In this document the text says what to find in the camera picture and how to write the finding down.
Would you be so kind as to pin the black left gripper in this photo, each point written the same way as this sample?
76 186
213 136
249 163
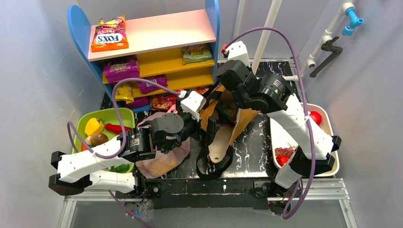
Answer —
203 131

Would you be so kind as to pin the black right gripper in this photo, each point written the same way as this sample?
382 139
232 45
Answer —
223 91

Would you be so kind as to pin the brown Trader Joe's tote bag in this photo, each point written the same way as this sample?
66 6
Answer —
217 157

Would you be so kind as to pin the purple Fox's candy bag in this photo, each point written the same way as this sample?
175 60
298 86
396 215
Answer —
228 110

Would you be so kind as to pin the pink plastic grocery bag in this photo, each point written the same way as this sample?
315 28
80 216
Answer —
163 163

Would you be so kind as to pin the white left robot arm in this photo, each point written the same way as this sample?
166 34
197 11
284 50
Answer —
86 170

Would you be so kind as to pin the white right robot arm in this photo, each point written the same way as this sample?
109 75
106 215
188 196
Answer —
273 96

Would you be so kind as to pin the green yellow snack bag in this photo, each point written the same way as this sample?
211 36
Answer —
196 53

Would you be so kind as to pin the red Kopiko snack bag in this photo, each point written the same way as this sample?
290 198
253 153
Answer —
163 101

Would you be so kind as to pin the bottom magenta snack bag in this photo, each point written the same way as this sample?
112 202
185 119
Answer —
137 103

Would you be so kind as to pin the magenta Toor snack bag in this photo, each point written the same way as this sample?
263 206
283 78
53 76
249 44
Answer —
119 68

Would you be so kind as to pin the orange Fox's candy bag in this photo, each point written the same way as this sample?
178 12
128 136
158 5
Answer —
110 35

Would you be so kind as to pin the orange white snack packet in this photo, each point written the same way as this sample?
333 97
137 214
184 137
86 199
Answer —
202 89

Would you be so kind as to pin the white fruit tray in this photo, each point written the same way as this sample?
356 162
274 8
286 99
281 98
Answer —
280 138

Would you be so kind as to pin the blue pink yellow shelf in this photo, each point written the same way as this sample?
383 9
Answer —
156 42

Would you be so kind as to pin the small magenta snack packet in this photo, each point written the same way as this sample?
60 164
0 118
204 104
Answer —
147 87

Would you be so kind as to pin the red strawberry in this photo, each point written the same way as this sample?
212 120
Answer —
282 160

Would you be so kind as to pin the red grape bunch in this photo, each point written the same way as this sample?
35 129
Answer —
287 152

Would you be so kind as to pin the red apple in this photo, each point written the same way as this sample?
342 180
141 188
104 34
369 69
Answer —
316 117

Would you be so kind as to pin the green cucumber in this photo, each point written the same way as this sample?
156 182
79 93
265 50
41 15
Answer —
123 168

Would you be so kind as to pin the red chili pepper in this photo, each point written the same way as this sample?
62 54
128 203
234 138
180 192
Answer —
116 129

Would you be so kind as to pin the brown mushroom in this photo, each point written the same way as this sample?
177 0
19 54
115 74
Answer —
96 139

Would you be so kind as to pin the yellow bell pepper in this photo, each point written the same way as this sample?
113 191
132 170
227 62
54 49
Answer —
93 126

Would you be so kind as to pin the green vegetable tray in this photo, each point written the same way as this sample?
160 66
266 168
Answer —
107 116

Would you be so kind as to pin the blue pipe fitting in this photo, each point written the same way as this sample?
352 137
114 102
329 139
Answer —
354 21

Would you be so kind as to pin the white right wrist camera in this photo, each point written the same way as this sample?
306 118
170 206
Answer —
236 51

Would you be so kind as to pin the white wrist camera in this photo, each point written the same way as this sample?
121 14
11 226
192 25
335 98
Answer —
236 51
192 103

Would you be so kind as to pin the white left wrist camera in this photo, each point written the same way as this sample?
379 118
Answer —
192 103

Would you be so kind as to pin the white PVC pipe frame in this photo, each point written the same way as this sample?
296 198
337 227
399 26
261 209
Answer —
324 52

